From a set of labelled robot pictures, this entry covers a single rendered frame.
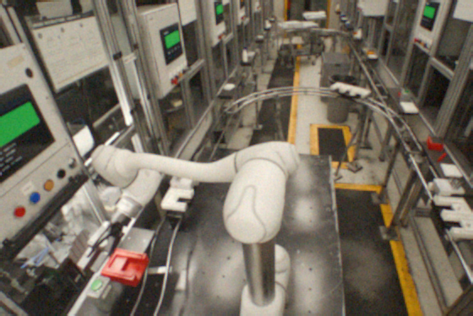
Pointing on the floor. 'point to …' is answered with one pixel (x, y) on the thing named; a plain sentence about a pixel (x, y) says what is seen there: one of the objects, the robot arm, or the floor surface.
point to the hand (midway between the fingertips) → (92, 262)
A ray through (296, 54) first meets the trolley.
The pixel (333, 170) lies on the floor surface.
